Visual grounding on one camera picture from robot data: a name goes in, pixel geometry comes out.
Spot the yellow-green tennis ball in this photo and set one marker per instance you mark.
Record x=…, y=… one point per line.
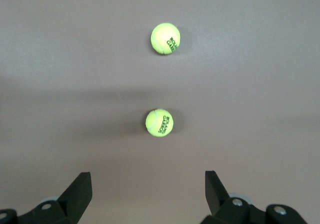
x=162, y=37
x=156, y=122

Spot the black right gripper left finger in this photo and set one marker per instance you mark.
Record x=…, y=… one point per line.
x=72, y=199

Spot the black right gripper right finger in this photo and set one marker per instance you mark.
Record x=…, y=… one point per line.
x=225, y=209

